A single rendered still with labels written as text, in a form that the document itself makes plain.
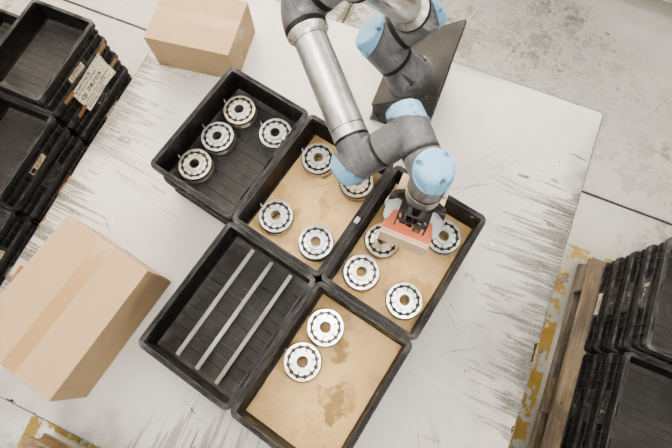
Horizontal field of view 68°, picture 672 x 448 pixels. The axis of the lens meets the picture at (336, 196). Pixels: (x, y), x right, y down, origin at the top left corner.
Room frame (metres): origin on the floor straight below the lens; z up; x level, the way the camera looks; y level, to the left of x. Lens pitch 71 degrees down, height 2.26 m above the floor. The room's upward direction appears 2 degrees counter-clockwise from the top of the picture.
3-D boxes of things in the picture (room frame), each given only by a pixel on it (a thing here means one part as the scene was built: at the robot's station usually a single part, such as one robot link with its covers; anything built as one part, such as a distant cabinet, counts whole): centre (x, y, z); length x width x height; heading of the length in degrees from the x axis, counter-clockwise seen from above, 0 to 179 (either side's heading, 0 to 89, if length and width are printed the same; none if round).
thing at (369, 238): (0.34, -0.13, 0.86); 0.10 x 0.10 x 0.01
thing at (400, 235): (0.34, -0.19, 1.08); 0.16 x 0.12 x 0.07; 155
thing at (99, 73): (1.19, 1.02, 0.41); 0.31 x 0.02 x 0.16; 155
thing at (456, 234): (0.34, -0.31, 0.86); 0.10 x 0.10 x 0.01
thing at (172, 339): (0.15, 0.29, 0.87); 0.40 x 0.30 x 0.11; 144
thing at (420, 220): (0.32, -0.18, 1.24); 0.09 x 0.08 x 0.12; 155
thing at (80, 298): (0.19, 0.76, 0.80); 0.40 x 0.30 x 0.20; 145
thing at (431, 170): (0.33, -0.18, 1.40); 0.09 x 0.08 x 0.11; 15
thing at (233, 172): (0.65, 0.30, 0.87); 0.40 x 0.30 x 0.11; 144
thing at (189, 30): (1.13, 0.45, 0.78); 0.30 x 0.22 x 0.16; 74
